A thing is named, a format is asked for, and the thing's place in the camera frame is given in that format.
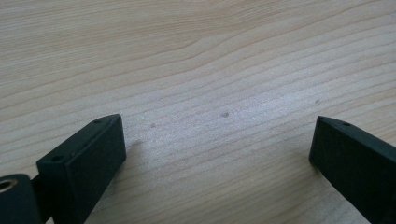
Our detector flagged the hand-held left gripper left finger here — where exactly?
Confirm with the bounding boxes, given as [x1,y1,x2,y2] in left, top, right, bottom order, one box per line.
[35,113,127,224]

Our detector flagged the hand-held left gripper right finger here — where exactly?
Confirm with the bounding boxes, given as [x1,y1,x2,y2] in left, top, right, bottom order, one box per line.
[308,115,396,224]

